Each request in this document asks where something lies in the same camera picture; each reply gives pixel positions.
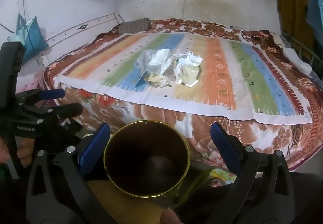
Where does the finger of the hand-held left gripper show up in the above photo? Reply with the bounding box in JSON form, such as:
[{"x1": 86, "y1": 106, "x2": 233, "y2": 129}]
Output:
[
  {"x1": 48, "y1": 103, "x2": 83, "y2": 121},
  {"x1": 19, "y1": 89, "x2": 66, "y2": 103}
]

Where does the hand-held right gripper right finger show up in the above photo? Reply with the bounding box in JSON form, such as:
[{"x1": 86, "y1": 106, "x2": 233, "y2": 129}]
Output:
[{"x1": 211, "y1": 122, "x2": 296, "y2": 224}]

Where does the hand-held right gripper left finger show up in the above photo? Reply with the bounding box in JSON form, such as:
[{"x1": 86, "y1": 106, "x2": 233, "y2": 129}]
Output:
[{"x1": 26, "y1": 123, "x2": 114, "y2": 224}]

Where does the gold metal can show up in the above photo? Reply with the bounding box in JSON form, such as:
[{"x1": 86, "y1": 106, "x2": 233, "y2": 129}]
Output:
[{"x1": 103, "y1": 120, "x2": 210, "y2": 202}]

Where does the clear plastic bag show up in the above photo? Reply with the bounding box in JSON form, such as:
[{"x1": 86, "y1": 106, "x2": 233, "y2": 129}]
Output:
[{"x1": 135, "y1": 49, "x2": 162, "y2": 76}]

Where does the white paper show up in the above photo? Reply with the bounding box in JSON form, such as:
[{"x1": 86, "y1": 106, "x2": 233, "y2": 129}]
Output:
[{"x1": 174, "y1": 51, "x2": 203, "y2": 73}]

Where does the person's left hand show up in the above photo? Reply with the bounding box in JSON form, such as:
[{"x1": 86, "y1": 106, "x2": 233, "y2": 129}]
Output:
[{"x1": 0, "y1": 138, "x2": 34, "y2": 167}]

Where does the person's right hand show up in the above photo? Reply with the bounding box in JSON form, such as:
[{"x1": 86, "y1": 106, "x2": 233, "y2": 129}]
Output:
[{"x1": 161, "y1": 209, "x2": 185, "y2": 224}]

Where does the pink cloth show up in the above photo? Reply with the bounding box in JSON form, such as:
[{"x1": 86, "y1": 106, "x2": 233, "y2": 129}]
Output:
[{"x1": 24, "y1": 70, "x2": 53, "y2": 93}]

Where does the yellow plush cloth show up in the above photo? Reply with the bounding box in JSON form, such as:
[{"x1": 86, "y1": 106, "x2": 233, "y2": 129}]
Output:
[{"x1": 87, "y1": 179, "x2": 164, "y2": 224}]

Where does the teal shopping bag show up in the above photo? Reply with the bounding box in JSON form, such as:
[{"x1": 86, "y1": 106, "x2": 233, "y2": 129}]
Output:
[{"x1": 7, "y1": 14, "x2": 48, "y2": 57}]

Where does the striped colourful mat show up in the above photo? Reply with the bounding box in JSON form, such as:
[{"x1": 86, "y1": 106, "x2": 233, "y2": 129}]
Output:
[{"x1": 54, "y1": 32, "x2": 313, "y2": 124}]

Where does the white metal headboard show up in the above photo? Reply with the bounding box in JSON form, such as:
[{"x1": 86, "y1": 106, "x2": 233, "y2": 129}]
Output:
[{"x1": 35, "y1": 12, "x2": 124, "y2": 68}]

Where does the floral brown blanket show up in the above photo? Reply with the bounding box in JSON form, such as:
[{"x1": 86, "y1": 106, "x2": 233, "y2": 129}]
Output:
[{"x1": 44, "y1": 19, "x2": 323, "y2": 171}]

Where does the grey pillow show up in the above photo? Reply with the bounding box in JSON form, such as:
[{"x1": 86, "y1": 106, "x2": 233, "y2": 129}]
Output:
[{"x1": 119, "y1": 19, "x2": 150, "y2": 34}]

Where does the white folded cloth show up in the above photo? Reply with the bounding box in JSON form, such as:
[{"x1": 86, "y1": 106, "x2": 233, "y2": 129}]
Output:
[{"x1": 283, "y1": 48, "x2": 312, "y2": 76}]

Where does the blue hanging cloth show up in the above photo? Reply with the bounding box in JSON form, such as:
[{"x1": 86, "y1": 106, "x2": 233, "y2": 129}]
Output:
[{"x1": 305, "y1": 0, "x2": 323, "y2": 38}]

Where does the metal wire rack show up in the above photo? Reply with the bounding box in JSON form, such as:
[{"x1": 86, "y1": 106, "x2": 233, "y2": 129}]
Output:
[{"x1": 280, "y1": 32, "x2": 323, "y2": 66}]

